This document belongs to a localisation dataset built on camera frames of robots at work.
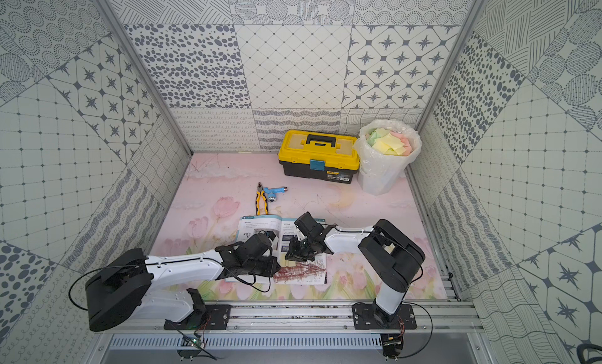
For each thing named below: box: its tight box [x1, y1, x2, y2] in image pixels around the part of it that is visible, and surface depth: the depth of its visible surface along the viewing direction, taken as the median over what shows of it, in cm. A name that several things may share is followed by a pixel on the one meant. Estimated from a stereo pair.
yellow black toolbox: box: [278, 129, 360, 185], surface depth 102 cm
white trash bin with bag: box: [353, 119, 423, 197], surface depth 90 cm
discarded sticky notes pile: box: [365, 127, 413, 157], surface depth 88 cm
